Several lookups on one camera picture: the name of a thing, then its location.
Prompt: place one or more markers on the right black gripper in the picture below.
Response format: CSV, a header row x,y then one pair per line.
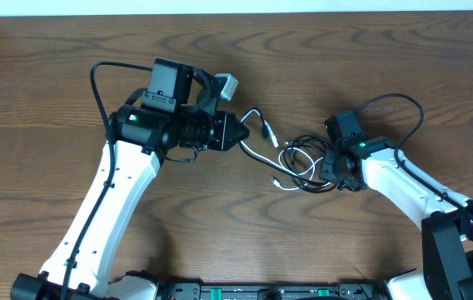
x,y
327,172

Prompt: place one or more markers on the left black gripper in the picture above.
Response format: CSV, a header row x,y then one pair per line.
x,y
224,139

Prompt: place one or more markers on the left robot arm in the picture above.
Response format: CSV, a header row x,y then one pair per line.
x,y
178,108

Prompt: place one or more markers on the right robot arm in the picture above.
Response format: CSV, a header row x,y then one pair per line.
x,y
445,217

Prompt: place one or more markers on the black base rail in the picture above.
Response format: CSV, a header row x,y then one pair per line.
x,y
199,291

